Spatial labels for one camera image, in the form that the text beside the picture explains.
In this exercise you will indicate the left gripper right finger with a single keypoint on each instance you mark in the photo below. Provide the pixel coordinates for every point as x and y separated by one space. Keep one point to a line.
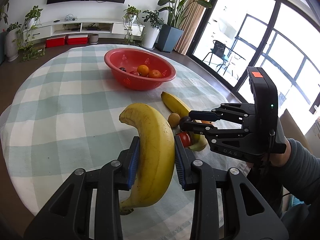
246 214

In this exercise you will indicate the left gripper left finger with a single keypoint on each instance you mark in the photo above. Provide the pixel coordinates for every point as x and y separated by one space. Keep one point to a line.
66 215

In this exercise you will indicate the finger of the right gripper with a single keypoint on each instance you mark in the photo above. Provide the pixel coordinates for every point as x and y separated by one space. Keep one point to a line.
197 127
204 116

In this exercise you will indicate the red tomato with stem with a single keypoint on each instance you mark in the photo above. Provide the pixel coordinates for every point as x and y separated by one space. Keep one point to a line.
185 139

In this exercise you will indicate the large yellow banana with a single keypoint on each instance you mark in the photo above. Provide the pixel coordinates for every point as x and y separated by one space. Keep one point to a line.
156 156

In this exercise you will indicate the large orange mandarin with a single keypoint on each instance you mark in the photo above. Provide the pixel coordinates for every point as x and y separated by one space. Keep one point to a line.
155 74

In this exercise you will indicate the small orange mandarin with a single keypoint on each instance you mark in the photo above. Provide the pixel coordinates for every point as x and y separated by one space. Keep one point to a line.
206 122

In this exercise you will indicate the person's right forearm sleeve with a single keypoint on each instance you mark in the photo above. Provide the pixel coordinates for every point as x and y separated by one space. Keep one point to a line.
298 171

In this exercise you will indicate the person's right hand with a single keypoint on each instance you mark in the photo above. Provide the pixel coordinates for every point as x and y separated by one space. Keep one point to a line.
260 162

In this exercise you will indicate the black balcony chair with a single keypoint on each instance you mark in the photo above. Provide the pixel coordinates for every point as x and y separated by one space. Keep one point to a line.
226 54

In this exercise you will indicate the small orange in bowl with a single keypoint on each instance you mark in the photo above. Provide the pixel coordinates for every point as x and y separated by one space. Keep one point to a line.
143 70

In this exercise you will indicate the small red tomato in bowl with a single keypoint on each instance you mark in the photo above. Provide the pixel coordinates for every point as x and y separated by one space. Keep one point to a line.
135 73

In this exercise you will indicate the red plastic colander bowl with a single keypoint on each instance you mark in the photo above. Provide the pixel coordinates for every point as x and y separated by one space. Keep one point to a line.
130 59

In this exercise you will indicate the dark plum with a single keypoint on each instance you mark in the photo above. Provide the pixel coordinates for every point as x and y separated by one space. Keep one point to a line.
122 69

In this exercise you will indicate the blue planter tall plant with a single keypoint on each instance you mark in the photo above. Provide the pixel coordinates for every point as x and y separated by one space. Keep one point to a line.
172 31

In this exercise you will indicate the beige curtain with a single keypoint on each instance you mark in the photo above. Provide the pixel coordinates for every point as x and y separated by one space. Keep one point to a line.
189 26

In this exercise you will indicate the green checkered tablecloth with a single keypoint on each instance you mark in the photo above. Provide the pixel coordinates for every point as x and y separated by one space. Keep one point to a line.
66 116

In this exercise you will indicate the white planter bushy plant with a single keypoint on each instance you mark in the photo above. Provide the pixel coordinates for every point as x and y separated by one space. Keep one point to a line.
152 29

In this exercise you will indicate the trailing vine plant on console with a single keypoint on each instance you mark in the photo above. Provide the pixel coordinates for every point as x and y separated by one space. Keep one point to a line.
131 14

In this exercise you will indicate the small grey pot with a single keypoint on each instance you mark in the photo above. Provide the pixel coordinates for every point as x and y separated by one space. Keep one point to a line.
93 38

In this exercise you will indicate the white tv console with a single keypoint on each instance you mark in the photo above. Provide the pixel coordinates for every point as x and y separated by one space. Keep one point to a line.
104 27

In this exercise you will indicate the red storage box left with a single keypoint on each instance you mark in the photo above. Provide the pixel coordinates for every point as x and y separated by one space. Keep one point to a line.
56 41

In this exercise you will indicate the small potted plant on console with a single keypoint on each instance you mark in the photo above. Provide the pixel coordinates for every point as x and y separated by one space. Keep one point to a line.
26 35

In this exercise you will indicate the white ribbed planter plant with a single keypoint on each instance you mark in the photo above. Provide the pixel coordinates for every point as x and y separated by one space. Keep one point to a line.
11 47

